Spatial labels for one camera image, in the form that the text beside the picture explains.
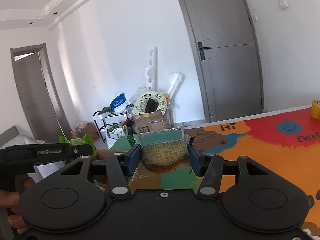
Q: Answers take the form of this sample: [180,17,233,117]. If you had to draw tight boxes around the person's left hand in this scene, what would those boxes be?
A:
[0,190,28,235]

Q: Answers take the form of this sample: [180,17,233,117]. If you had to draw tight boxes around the black door handle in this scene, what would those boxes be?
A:
[197,41,212,61]

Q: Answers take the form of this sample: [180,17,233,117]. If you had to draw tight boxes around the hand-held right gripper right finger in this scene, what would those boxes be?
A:
[188,145,270,198]

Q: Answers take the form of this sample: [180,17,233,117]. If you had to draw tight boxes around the blue white bag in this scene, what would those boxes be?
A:
[111,94,128,111]

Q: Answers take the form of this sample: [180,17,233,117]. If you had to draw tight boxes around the tall white holed board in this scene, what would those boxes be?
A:
[141,46,159,92]

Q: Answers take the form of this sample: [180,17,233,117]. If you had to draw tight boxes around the panda print toilet seat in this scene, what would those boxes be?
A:
[132,91,168,116]

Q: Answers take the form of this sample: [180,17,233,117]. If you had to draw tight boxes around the yellow tape roll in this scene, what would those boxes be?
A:
[311,99,320,119]

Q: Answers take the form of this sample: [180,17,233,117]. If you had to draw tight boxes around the white plastic bag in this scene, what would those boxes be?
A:
[106,125,129,141]

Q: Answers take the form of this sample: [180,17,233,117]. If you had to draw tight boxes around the taped cardboard shipping box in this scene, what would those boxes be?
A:
[134,110,171,133]

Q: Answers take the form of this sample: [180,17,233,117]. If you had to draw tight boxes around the light green snack packet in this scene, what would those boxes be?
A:
[59,134,97,157]

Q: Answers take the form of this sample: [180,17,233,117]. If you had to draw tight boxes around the colourful printed table mat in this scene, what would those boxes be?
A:
[111,105,320,237]

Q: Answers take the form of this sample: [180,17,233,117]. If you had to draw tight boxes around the small brown cardboard box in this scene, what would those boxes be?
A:
[71,122,99,143]

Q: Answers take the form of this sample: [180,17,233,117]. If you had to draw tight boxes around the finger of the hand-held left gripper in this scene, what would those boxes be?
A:
[67,143,93,159]

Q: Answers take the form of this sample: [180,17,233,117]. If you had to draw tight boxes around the short white holed board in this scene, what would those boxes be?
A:
[167,73,183,98]

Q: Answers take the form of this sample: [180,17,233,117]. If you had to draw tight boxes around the grey interior door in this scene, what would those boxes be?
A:
[10,44,73,141]

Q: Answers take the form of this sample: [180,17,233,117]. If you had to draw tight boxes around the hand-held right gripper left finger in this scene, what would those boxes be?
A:
[60,144,142,198]

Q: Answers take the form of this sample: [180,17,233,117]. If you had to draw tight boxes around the black shoe rack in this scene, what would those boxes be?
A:
[93,110,130,143]

